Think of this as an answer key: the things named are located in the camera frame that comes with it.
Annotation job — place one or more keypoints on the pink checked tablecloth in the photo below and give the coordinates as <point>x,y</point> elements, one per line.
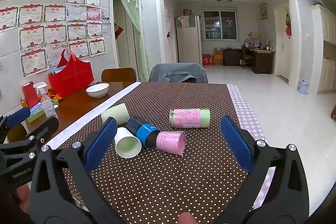
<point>246,113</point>

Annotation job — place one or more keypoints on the dark low cabinet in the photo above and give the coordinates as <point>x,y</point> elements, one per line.
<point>231,57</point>

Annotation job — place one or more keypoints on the dark wooden chair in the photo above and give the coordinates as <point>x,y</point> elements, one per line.
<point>246,57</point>

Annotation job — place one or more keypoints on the wall of award certificates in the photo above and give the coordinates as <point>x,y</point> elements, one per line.
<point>52,29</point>

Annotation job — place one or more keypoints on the pink paper cup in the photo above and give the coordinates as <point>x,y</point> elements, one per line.
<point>169,142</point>

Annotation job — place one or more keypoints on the blue and white tissue pack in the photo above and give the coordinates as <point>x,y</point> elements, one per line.
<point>35,112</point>

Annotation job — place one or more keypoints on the person's left hand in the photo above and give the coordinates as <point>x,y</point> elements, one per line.
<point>21,197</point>

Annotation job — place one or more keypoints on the white bowl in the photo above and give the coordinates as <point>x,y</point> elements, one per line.
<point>97,90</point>

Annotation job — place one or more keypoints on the white door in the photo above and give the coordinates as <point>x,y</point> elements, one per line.
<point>282,50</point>

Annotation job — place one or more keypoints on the dark wooden desk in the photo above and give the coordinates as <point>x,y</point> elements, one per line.
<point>262,61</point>

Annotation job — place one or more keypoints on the pink and green cup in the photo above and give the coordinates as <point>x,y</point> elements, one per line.
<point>189,117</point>

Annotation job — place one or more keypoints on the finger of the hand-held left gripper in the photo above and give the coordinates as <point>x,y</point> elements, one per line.
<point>18,116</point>
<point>47,127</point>

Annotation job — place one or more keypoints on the grey jacket on chair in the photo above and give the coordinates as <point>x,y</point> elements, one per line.
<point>178,73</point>

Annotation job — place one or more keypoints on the clear spray bottle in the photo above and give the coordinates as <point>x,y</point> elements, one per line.
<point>47,103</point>

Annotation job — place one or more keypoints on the green door curtain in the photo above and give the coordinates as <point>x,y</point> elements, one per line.
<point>132,19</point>

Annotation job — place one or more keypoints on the person's right hand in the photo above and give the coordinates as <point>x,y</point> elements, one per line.
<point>187,218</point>

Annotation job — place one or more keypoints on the white refrigerator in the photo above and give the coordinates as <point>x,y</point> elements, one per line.
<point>187,40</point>

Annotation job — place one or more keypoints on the white cup with green inside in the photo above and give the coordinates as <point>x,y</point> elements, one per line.
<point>127,144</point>

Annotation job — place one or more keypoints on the white cloth strip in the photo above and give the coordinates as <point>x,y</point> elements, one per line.
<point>97,111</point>

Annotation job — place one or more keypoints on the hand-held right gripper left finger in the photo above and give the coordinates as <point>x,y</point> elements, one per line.
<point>101,145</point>

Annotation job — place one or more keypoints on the red box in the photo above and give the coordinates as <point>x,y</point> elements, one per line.
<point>31,95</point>

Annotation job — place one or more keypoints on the brown dotted tablecloth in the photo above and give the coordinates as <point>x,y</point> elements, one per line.
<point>162,187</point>

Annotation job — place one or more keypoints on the pale yellow paper cup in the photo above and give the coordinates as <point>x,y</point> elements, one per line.
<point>115,113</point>

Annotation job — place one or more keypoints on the cardboard box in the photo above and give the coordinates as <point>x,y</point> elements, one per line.
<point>218,56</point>

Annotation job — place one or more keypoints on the window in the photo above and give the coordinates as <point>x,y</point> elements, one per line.
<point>220,26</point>

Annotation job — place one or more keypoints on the orange snack wrappers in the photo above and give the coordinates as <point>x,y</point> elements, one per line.
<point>54,96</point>

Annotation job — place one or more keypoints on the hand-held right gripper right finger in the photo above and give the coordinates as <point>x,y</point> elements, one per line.
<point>237,142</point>

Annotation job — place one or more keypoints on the red tote bag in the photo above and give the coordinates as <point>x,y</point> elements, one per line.
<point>72,77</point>

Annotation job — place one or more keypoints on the red carton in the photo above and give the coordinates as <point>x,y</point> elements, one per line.
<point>206,60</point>

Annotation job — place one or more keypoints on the wooden table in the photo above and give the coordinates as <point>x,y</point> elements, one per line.
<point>78,106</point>

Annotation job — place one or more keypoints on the small framed wall picture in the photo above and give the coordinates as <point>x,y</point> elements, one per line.
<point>263,11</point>

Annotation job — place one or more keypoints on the blue and black cup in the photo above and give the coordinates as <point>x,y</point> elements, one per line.
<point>143,130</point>

